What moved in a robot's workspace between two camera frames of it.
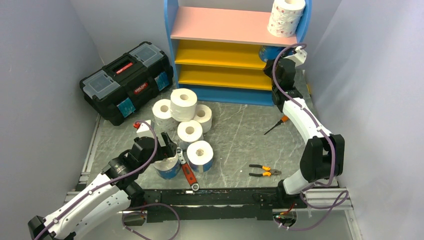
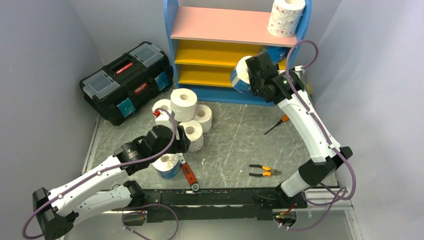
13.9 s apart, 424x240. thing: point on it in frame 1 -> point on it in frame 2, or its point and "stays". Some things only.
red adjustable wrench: [188, 171] stays
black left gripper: [166, 151] -> [182, 145]
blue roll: [168, 168] stays
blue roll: [271, 52] stays
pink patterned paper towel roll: [285, 18] stays
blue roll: [200, 154] -> [240, 77]
